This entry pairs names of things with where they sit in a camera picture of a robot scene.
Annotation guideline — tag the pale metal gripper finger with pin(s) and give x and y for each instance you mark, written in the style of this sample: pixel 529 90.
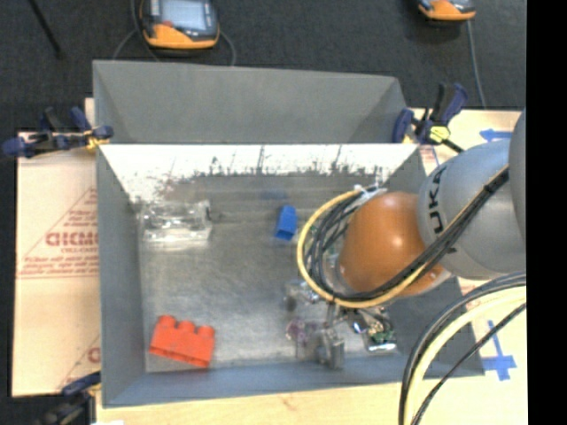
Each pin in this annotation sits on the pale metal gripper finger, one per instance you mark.
pixel 321 345
pixel 337 353

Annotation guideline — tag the clear purple plastic thing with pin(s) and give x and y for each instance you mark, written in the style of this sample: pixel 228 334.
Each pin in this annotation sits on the clear purple plastic thing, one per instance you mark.
pixel 297 331

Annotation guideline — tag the clear glass thing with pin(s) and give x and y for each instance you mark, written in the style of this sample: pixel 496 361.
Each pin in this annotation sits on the clear glass thing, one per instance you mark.
pixel 297 291

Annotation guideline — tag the blue block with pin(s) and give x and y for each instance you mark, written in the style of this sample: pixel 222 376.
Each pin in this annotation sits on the blue block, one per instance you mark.
pixel 285 223

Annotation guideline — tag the orange toy brick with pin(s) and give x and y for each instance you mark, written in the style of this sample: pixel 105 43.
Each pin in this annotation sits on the orange toy brick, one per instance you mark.
pixel 181 341

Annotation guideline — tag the clear plastic box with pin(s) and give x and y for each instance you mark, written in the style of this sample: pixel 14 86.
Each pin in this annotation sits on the clear plastic box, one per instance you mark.
pixel 175 224

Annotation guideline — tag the grey metal bin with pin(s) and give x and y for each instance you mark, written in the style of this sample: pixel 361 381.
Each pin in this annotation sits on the grey metal bin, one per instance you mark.
pixel 239 104

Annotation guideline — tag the brown cardboard board red print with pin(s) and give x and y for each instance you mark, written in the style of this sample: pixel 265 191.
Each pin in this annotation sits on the brown cardboard board red print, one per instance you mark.
pixel 53 317

